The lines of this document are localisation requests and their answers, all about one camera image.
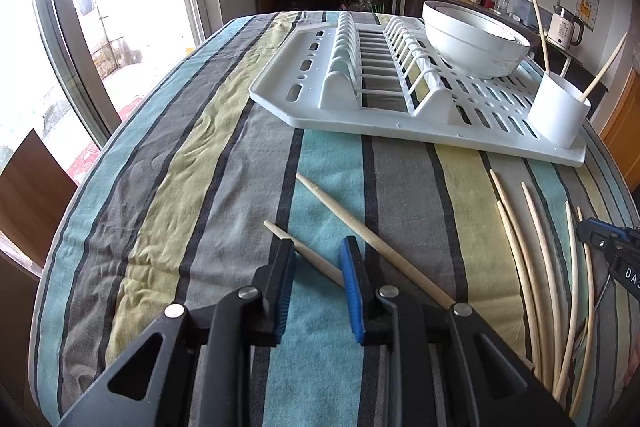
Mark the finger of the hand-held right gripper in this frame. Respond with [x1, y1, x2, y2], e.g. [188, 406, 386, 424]
[575, 225, 640, 295]
[586, 217, 640, 240]

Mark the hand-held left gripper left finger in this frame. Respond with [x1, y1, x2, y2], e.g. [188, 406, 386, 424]
[56, 239, 297, 427]

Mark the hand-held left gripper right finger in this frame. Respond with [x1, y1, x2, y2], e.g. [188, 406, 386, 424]
[339, 236, 576, 427]

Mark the pale wooden chopstick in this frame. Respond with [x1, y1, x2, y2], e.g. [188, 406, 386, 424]
[295, 173, 456, 309]
[570, 206, 597, 417]
[490, 169, 543, 370]
[520, 0, 551, 76]
[552, 201, 581, 402]
[580, 32, 628, 101]
[496, 201, 538, 365]
[521, 182, 558, 383]
[263, 220, 346, 288]

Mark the white plastic cup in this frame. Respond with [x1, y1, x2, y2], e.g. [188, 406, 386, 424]
[528, 72, 592, 146]

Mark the wooden door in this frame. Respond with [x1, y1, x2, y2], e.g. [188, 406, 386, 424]
[599, 67, 640, 190]

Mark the striped tablecloth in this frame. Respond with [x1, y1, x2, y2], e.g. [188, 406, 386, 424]
[30, 9, 640, 427]

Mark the white electric kettle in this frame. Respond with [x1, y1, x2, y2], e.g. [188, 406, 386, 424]
[546, 5, 585, 50]

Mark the large white bowl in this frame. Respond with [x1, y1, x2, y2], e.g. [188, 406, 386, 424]
[422, 0, 531, 80]

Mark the white plastic dish rack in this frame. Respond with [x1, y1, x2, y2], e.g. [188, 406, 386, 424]
[248, 11, 587, 166]

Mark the small white bowl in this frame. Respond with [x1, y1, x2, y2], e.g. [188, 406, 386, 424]
[434, 5, 519, 44]

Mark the brown wooden board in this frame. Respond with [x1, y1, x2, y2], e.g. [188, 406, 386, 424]
[0, 129, 79, 269]

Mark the glass sliding door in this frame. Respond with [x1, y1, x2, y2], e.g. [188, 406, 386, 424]
[0, 0, 224, 275]

